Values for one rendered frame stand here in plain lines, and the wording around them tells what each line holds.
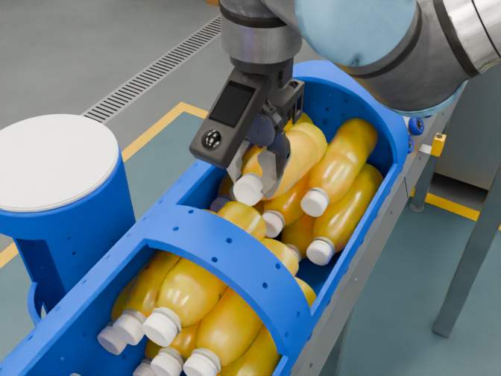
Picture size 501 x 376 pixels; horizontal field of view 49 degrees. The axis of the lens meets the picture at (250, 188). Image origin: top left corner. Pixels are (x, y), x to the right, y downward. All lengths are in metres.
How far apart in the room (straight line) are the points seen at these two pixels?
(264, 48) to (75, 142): 0.63
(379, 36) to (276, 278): 0.32
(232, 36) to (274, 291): 0.29
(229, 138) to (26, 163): 0.60
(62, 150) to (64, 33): 2.73
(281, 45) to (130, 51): 2.96
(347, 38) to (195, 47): 3.07
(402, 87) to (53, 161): 0.74
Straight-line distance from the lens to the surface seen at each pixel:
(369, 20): 0.46
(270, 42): 0.59
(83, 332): 0.82
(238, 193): 0.74
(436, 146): 1.33
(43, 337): 0.63
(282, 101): 0.66
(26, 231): 1.07
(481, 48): 0.55
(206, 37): 3.61
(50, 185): 1.06
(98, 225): 1.09
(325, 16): 0.44
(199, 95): 3.08
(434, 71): 0.55
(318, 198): 0.85
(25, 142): 1.18
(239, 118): 0.61
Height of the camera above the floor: 1.73
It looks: 44 degrees down
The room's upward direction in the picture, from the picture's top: straight up
